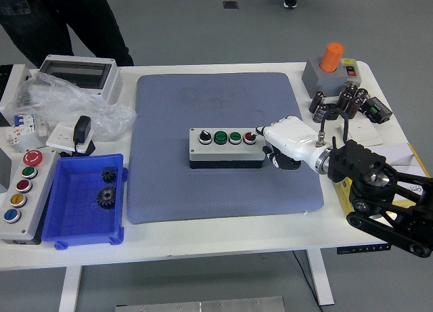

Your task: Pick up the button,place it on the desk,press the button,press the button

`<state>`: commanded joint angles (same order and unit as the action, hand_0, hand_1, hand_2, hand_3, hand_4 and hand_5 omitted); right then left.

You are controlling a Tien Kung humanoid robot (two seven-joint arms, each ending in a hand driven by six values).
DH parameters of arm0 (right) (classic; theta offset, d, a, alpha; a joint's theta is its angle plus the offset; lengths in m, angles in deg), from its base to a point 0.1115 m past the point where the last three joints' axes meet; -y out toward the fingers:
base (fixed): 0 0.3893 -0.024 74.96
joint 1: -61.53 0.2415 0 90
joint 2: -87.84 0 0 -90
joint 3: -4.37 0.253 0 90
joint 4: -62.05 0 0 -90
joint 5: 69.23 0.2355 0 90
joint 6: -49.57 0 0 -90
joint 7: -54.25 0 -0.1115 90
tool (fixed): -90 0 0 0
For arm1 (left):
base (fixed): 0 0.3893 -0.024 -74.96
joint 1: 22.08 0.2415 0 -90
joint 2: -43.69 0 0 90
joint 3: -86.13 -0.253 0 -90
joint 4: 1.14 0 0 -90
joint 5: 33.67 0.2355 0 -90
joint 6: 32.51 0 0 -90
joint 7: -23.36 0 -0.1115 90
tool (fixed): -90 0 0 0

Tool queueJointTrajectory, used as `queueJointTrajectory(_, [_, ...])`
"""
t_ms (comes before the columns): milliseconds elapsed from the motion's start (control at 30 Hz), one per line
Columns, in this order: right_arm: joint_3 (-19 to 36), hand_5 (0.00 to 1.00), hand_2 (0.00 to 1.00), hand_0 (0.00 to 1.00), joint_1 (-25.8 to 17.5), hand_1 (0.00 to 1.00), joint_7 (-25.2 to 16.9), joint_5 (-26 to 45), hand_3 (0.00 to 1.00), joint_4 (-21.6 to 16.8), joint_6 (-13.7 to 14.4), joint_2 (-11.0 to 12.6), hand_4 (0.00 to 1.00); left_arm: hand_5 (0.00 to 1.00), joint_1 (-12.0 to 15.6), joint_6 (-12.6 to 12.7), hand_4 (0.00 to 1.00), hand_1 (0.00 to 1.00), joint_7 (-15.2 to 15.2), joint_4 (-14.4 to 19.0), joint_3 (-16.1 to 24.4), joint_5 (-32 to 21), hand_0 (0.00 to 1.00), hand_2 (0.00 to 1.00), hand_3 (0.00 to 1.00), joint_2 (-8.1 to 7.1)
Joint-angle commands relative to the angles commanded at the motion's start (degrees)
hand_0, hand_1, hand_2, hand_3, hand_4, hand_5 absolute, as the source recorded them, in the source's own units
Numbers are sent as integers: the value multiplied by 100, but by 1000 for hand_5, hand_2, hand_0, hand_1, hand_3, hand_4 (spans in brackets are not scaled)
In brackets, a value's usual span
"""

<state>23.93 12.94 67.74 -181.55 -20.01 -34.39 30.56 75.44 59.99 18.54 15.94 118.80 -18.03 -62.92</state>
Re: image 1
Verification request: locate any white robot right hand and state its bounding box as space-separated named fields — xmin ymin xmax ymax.
xmin=254 ymin=115 xmax=327 ymax=171

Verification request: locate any grey four-button control box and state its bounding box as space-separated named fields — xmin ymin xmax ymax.
xmin=188 ymin=127 xmax=268 ymax=170

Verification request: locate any grey five-button control box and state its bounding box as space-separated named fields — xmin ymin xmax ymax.
xmin=0 ymin=148 xmax=60 ymax=246

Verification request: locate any black capacitor with silver print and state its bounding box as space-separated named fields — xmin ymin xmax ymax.
xmin=313 ymin=104 xmax=329 ymax=124

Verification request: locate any orange cylinder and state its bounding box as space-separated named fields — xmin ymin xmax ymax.
xmin=319 ymin=42 xmax=345 ymax=73

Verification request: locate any black module with green label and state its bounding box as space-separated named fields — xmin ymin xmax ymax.
xmin=360 ymin=95 xmax=394 ymax=125

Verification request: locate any white and yellow cardboard box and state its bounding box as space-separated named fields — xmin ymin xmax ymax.
xmin=333 ymin=142 xmax=433 ymax=222

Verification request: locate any blue-grey table mat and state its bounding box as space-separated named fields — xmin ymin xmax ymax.
xmin=127 ymin=71 xmax=324 ymax=225

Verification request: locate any black table control panel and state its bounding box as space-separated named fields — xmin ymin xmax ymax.
xmin=336 ymin=243 xmax=393 ymax=255

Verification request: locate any white table leg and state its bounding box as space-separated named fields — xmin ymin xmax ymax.
xmin=306 ymin=249 xmax=336 ymax=307
xmin=58 ymin=266 xmax=83 ymax=312

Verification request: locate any small black gear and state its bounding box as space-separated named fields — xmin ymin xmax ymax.
xmin=101 ymin=167 xmax=118 ymax=183

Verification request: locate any grey metal plate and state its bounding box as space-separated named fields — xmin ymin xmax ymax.
xmin=114 ymin=295 xmax=288 ymax=312

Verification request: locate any large black gear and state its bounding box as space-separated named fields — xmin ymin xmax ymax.
xmin=95 ymin=185 xmax=118 ymax=210

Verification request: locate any black power adapter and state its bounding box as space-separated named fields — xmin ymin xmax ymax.
xmin=72 ymin=114 xmax=93 ymax=146

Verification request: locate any clear plastic bag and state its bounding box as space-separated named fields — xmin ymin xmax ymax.
xmin=6 ymin=70 xmax=138 ymax=140

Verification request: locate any blue plastic bin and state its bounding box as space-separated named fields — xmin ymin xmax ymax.
xmin=41 ymin=152 xmax=129 ymax=250

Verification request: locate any white circuit breaker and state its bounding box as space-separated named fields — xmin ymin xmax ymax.
xmin=5 ymin=112 xmax=50 ymax=149

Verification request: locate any white box with black panel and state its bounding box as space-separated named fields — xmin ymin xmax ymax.
xmin=0 ymin=64 xmax=33 ymax=127

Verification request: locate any black ring part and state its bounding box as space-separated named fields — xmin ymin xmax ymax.
xmin=325 ymin=103 xmax=341 ymax=120

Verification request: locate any grey switch box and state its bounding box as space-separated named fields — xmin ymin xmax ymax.
xmin=301 ymin=57 xmax=363 ymax=98

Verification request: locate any white wall switch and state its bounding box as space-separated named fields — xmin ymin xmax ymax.
xmin=338 ymin=119 xmax=384 ymax=148

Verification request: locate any black cable under table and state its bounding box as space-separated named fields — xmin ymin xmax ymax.
xmin=292 ymin=250 xmax=324 ymax=312

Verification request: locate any black adapter cord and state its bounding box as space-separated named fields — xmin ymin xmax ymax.
xmin=60 ymin=141 xmax=97 ymax=158

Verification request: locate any grey enclosure with transparent lid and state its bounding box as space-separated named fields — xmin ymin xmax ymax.
xmin=39 ymin=53 xmax=123 ymax=105

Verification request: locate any white wall socket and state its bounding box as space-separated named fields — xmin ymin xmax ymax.
xmin=45 ymin=122 xmax=95 ymax=154

